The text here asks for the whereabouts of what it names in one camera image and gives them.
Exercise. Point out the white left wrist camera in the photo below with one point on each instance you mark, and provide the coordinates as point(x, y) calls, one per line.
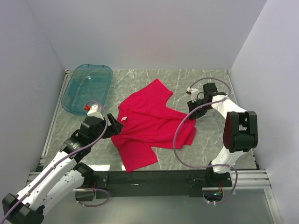
point(93, 111)

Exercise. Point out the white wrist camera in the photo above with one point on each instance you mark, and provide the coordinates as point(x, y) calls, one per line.
point(193, 92)
point(93, 111)

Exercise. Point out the teal translucent plastic bin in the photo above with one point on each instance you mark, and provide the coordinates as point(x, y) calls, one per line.
point(88, 82)

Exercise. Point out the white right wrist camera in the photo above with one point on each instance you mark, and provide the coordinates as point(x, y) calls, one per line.
point(193, 92)

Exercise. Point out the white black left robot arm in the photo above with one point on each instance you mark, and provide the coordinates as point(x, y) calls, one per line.
point(64, 174)

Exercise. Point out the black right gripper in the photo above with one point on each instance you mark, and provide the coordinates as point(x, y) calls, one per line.
point(195, 114)

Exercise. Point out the aluminium left side rail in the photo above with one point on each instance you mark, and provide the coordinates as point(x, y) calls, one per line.
point(53, 121)

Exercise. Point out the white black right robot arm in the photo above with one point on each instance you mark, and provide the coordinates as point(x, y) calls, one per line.
point(240, 130)

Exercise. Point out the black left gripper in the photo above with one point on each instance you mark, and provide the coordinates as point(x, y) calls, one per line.
point(115, 129)

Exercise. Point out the red t shirt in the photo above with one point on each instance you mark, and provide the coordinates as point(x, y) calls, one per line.
point(147, 123)

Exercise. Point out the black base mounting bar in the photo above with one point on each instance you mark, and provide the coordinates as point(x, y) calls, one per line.
point(149, 183)

